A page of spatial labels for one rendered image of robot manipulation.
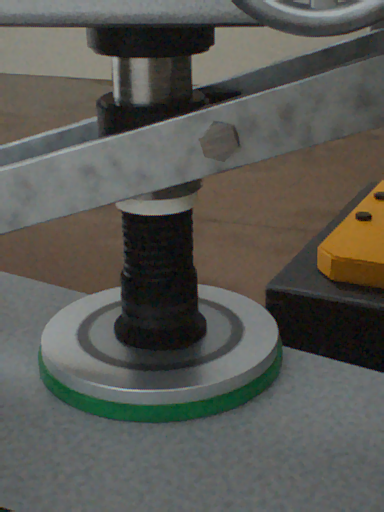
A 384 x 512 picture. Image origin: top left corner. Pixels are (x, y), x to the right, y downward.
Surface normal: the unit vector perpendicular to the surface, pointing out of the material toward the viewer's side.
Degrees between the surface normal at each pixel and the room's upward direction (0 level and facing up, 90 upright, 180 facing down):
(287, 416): 0
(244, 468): 0
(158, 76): 90
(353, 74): 90
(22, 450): 0
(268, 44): 90
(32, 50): 90
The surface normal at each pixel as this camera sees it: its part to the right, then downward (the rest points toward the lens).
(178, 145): -0.08, 0.37
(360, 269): -0.44, 0.34
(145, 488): -0.01, -0.93
